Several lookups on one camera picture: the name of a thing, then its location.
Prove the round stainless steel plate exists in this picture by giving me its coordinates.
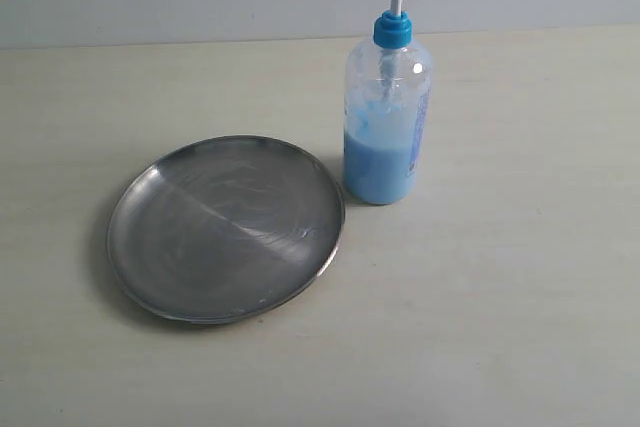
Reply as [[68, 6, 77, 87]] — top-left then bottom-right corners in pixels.
[[105, 135, 346, 325]]

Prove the blue soap pump bottle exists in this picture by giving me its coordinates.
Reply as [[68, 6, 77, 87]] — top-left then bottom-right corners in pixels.
[[343, 0, 432, 205]]

